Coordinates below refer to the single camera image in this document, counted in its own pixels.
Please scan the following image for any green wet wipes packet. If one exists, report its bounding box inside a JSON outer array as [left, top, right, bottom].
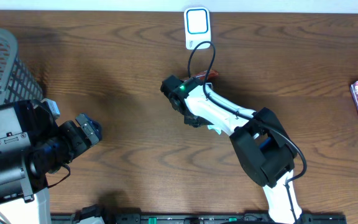
[[207, 124, 222, 134]]

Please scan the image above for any orange snack bar wrapper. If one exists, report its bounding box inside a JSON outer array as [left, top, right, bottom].
[[193, 69, 219, 81]]

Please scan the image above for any grey plastic basket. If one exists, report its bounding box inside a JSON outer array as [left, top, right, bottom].
[[0, 28, 44, 105]]

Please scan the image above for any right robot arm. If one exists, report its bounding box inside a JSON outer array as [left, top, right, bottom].
[[160, 75, 302, 223]]

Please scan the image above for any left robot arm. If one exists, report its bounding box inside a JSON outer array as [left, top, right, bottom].
[[0, 99, 108, 223]]

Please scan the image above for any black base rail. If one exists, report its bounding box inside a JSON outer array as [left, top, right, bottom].
[[50, 205, 347, 224]]

